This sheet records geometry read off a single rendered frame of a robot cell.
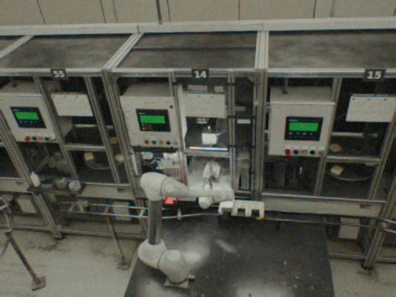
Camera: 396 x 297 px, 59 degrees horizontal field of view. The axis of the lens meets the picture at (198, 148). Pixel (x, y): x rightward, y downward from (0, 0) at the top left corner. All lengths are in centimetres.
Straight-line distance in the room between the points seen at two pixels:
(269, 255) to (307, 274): 31
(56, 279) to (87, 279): 32
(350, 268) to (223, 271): 146
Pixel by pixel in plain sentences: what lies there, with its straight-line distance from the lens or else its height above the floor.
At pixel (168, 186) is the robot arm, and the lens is 227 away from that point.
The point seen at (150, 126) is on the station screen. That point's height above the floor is 159.
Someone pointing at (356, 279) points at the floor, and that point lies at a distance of 377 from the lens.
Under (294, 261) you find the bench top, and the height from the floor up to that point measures 68.
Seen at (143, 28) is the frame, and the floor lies 207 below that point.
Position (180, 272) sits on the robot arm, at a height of 85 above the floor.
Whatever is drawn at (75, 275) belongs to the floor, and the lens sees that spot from 393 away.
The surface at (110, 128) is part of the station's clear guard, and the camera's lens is 291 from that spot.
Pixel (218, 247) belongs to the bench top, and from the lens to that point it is 294.
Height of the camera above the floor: 303
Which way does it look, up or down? 37 degrees down
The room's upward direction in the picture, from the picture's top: 5 degrees counter-clockwise
